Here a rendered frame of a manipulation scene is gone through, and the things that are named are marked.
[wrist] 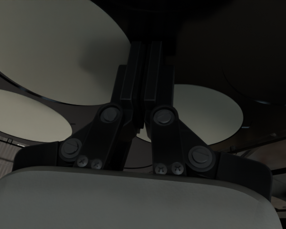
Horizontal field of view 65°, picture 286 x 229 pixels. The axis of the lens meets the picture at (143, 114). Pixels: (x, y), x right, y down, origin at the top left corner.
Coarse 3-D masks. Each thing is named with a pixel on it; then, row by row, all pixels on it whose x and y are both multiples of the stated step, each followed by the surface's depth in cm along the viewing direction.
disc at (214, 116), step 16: (176, 96) 16; (192, 96) 16; (208, 96) 15; (224, 96) 15; (192, 112) 17; (208, 112) 17; (224, 112) 17; (240, 112) 17; (144, 128) 20; (192, 128) 19; (208, 128) 19; (224, 128) 19; (208, 144) 22
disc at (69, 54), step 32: (0, 0) 11; (32, 0) 11; (64, 0) 10; (0, 32) 13; (32, 32) 12; (64, 32) 12; (96, 32) 12; (0, 64) 15; (32, 64) 15; (64, 64) 14; (96, 64) 14; (64, 96) 17; (96, 96) 17
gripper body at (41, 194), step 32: (0, 192) 8; (32, 192) 8; (64, 192) 7; (96, 192) 7; (128, 192) 7; (160, 192) 7; (192, 192) 7; (224, 192) 7; (256, 192) 7; (0, 224) 7; (32, 224) 7; (64, 224) 7; (96, 224) 7; (128, 224) 7; (160, 224) 6; (192, 224) 6; (224, 224) 6; (256, 224) 6
